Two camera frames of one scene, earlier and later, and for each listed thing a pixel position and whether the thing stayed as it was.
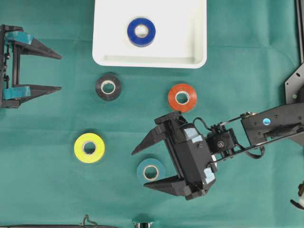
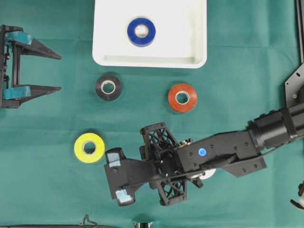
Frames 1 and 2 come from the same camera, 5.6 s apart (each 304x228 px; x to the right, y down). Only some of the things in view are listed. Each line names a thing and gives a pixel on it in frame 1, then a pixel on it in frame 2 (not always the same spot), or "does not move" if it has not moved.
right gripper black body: x=190 y=151 to x=160 y=147
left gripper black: x=10 y=64 does not move
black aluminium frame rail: x=299 y=18 does not move
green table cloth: x=66 y=156 does not move
